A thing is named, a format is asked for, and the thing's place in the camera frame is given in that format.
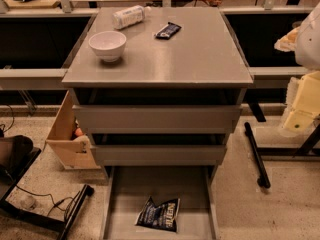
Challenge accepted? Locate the orange ball in box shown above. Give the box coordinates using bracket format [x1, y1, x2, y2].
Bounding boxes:
[74, 128, 83, 137]

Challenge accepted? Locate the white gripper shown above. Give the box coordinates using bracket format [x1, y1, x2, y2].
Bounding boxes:
[283, 71, 320, 133]

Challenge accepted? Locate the clear plastic water bottle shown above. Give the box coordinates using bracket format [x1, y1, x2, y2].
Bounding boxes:
[112, 5, 151, 30]

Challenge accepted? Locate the blue chip bag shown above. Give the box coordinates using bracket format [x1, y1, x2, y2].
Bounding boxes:
[135, 197, 180, 232]

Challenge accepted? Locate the black floor stand bar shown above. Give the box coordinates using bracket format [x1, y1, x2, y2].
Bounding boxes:
[244, 122, 271, 189]

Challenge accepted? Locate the dark bag on left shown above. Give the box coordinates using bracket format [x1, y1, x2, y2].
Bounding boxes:
[0, 135, 33, 176]

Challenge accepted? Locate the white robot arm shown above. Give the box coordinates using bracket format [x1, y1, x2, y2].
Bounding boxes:
[282, 4, 320, 134]

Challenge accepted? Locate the cardboard box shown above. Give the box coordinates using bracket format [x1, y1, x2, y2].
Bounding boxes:
[46, 93, 99, 169]

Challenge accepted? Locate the open bottom drawer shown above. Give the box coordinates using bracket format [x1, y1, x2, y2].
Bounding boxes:
[100, 166, 220, 240]

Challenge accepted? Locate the grey drawer cabinet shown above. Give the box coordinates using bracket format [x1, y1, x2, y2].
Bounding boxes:
[63, 7, 253, 176]

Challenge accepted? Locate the dark blue snack bar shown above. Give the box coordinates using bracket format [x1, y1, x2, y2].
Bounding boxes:
[155, 22, 181, 40]

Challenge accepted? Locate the black cable on floor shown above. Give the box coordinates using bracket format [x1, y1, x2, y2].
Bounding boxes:
[14, 184, 83, 220]

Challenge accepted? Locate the black frame base left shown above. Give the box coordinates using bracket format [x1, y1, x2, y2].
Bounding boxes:
[0, 148, 94, 240]

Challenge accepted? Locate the white ceramic bowl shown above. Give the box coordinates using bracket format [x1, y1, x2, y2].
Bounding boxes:
[89, 31, 127, 62]

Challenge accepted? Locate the grey metal rail frame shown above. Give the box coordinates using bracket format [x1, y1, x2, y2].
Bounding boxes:
[0, 0, 319, 90]

